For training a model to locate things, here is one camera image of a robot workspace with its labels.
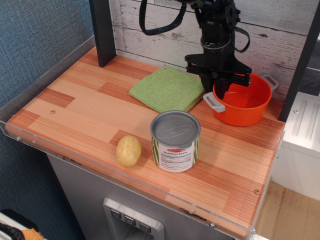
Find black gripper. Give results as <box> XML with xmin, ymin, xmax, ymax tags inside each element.
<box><xmin>185</xmin><ymin>37</ymin><xmax>252</xmax><ymax>100</ymax></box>

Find orange toy pot grey handles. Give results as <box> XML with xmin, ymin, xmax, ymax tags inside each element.
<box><xmin>203</xmin><ymin>74</ymin><xmax>280</xmax><ymax>127</ymax></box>

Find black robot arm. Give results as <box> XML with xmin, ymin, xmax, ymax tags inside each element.
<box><xmin>173</xmin><ymin>0</ymin><xmax>252</xmax><ymax>100</ymax></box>

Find green folded cloth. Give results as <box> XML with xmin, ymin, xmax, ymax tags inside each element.
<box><xmin>129</xmin><ymin>66</ymin><xmax>205</xmax><ymax>113</ymax></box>

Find toy tin can grey lid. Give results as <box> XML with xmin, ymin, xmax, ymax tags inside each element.
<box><xmin>149</xmin><ymin>110</ymin><xmax>202</xmax><ymax>173</ymax></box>

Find yellow toy potato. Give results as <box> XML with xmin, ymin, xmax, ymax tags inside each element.
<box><xmin>116</xmin><ymin>135</ymin><xmax>142</xmax><ymax>167</ymax></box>

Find white toy sink unit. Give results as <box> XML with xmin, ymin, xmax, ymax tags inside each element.
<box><xmin>271</xmin><ymin>92</ymin><xmax>320</xmax><ymax>200</ymax></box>

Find silver ice dispenser panel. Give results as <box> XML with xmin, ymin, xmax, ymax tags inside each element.
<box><xmin>103</xmin><ymin>197</ymin><xmax>165</xmax><ymax>240</ymax></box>

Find grey toy fridge cabinet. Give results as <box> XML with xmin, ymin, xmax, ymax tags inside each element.
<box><xmin>48</xmin><ymin>155</ymin><xmax>231</xmax><ymax>240</ymax></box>

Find clear acrylic edge guard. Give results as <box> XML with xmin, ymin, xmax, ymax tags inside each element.
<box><xmin>2</xmin><ymin>116</ymin><xmax>285</xmax><ymax>240</ymax></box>

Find orange fuzzy toy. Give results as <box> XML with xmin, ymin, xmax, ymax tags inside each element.
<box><xmin>21</xmin><ymin>228</ymin><xmax>45</xmax><ymax>240</ymax></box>

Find white black object corner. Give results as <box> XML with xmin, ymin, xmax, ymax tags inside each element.
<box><xmin>0</xmin><ymin>209</ymin><xmax>38</xmax><ymax>240</ymax></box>

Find dark grey right post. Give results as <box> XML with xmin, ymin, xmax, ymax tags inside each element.
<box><xmin>278</xmin><ymin>1</ymin><xmax>320</xmax><ymax>122</ymax></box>

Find dark grey post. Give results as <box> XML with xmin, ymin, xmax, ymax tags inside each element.
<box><xmin>89</xmin><ymin>0</ymin><xmax>117</xmax><ymax>67</ymax></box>
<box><xmin>278</xmin><ymin>1</ymin><xmax>320</xmax><ymax>122</ymax></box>

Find dark grey left post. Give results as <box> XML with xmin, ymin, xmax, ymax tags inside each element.
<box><xmin>89</xmin><ymin>0</ymin><xmax>117</xmax><ymax>67</ymax></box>

